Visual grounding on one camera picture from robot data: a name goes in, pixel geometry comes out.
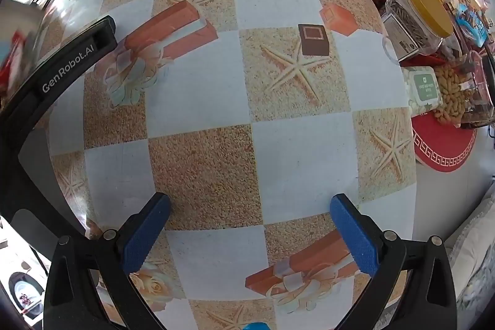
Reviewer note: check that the blue printed snack bag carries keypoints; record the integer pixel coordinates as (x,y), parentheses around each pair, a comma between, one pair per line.
(471,24)

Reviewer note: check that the wet wipes pack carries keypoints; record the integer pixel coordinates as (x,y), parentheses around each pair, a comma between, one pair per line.
(423,88)

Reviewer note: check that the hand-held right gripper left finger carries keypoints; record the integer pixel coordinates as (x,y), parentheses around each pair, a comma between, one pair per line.
(147,233)

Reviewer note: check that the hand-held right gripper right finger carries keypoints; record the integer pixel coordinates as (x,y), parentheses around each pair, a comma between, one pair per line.
(355,237)

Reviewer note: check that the red snack packet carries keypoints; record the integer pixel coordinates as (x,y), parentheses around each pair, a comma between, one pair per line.
(13,59)

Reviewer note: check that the white cushion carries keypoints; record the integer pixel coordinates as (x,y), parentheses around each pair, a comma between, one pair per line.
(473,256)

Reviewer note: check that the round plate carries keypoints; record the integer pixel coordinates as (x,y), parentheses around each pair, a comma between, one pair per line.
(25,293)

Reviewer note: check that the checkered printed tablecloth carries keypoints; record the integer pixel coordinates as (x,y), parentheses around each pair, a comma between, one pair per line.
(290,160)

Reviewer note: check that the clear container of peanuts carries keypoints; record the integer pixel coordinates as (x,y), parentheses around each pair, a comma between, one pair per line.
(456,94)

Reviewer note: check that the clear jar with yellow lid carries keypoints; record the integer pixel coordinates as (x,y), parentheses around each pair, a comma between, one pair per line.
(417,20)

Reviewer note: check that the red round mat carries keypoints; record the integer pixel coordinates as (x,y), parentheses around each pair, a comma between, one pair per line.
(444,152)

